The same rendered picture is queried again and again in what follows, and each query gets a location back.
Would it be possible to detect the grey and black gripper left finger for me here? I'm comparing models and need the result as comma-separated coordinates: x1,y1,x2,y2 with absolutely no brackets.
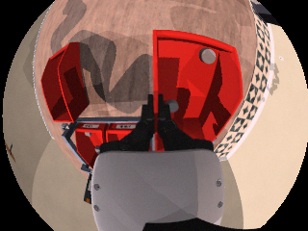
100,94,155,154

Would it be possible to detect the dark grey disc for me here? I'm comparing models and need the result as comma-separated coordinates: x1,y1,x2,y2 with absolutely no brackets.
166,99,179,113

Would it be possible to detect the dark grey case with orange latches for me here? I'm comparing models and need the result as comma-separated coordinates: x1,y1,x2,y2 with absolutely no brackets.
84,174,92,204

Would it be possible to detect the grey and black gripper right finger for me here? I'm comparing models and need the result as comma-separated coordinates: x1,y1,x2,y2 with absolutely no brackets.
158,94,214,151

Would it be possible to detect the red bin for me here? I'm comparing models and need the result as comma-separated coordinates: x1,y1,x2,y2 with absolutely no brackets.
106,123,137,141
41,42,89,122
153,30,243,151
75,122,108,169

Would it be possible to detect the grey metal disc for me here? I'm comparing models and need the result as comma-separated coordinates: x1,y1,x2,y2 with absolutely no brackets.
199,47,216,64

